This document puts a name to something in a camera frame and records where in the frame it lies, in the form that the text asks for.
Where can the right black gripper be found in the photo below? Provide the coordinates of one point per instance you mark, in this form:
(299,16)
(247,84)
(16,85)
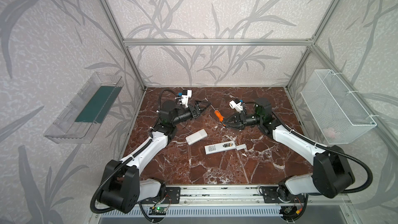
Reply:
(239,120)

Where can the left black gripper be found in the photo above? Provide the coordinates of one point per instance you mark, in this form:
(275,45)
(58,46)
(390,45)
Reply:
(194,110)

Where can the orange handled screwdriver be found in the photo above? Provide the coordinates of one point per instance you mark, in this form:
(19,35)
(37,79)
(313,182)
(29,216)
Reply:
(218,115)

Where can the white battery cover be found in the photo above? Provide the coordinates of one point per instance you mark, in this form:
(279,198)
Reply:
(240,147)

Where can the long white remote control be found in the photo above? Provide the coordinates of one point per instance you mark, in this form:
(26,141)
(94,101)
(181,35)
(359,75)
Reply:
(215,148)

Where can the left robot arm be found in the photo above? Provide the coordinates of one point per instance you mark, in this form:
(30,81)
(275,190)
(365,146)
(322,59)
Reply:
(121,187)

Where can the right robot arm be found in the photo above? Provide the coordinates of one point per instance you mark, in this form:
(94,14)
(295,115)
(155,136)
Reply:
(332,174)

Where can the short white remote control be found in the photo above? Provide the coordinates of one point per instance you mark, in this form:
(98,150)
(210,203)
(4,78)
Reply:
(195,137)

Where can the pink object in basket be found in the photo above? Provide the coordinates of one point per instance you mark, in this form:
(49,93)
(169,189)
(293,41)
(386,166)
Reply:
(331,133)

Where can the right connector wiring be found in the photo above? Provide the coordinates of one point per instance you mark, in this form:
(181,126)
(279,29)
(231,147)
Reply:
(292,211)

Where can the left circuit board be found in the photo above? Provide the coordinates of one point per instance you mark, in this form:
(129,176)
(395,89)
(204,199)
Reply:
(157,211)

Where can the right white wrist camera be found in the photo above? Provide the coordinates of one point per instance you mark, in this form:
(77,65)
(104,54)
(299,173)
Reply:
(237,105)

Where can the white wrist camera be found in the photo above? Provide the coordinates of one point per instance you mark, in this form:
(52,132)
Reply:
(237,105)
(183,97)

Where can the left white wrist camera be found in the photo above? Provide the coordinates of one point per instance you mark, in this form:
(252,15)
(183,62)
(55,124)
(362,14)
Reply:
(183,97)

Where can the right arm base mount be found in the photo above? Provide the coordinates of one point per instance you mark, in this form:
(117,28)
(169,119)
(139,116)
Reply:
(273,194)

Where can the aluminium frame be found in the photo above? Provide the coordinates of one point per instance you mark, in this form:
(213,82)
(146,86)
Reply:
(281,43)

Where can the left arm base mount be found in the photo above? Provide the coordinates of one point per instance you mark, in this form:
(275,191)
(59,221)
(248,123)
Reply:
(169,195)

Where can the white wire mesh basket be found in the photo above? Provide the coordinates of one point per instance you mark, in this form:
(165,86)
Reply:
(334,105)

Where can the clear plastic wall bin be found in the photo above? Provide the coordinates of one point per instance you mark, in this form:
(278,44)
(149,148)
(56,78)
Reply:
(80,121)

